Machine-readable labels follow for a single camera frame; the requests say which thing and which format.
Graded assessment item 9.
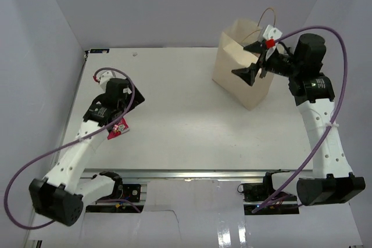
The white front cover sheet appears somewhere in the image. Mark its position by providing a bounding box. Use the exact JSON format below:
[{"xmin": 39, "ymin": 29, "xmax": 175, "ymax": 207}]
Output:
[{"xmin": 29, "ymin": 180, "xmax": 362, "ymax": 247}]

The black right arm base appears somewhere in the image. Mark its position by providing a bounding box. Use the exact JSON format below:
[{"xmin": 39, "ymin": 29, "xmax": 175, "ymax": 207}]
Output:
[{"xmin": 237, "ymin": 183, "xmax": 299, "ymax": 216}]

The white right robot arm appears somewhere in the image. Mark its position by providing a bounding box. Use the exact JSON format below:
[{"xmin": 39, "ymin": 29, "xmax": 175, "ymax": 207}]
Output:
[{"xmin": 232, "ymin": 33, "xmax": 366, "ymax": 212}]

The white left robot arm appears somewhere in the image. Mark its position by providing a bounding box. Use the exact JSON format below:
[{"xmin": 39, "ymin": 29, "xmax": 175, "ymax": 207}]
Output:
[{"xmin": 29, "ymin": 77, "xmax": 145, "ymax": 227}]

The beige paper bag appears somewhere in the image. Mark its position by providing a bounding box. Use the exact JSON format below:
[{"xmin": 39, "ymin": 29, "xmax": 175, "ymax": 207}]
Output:
[{"xmin": 212, "ymin": 18, "xmax": 274, "ymax": 110}]

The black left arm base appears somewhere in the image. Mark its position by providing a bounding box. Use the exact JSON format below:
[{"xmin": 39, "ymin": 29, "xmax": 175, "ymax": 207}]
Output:
[{"xmin": 92, "ymin": 171, "xmax": 142, "ymax": 203}]

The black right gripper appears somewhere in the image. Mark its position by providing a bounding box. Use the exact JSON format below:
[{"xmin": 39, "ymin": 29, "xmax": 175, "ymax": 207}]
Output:
[{"xmin": 231, "ymin": 41, "xmax": 302, "ymax": 86}]

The pink snack packet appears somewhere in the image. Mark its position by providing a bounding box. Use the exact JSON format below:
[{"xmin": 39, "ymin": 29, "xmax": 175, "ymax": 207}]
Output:
[{"xmin": 107, "ymin": 117, "xmax": 130, "ymax": 140}]

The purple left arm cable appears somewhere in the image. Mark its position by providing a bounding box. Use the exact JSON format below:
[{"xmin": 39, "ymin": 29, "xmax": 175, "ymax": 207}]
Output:
[{"xmin": 4, "ymin": 67, "xmax": 140, "ymax": 230}]

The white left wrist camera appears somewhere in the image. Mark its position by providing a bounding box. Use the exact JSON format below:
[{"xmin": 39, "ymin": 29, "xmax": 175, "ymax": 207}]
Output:
[{"xmin": 98, "ymin": 70, "xmax": 116, "ymax": 91}]

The aluminium table frame rail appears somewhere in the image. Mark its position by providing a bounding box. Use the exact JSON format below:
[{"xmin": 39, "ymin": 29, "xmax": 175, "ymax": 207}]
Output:
[{"xmin": 81, "ymin": 169, "xmax": 309, "ymax": 180}]

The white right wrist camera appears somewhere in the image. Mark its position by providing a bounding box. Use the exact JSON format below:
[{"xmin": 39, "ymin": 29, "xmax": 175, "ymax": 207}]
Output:
[{"xmin": 258, "ymin": 25, "xmax": 282, "ymax": 61}]

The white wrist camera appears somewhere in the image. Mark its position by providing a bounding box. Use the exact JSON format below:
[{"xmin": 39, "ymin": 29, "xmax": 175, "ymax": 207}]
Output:
[
  {"xmin": 258, "ymin": 25, "xmax": 282, "ymax": 61},
  {"xmin": 98, "ymin": 70, "xmax": 116, "ymax": 91}
]

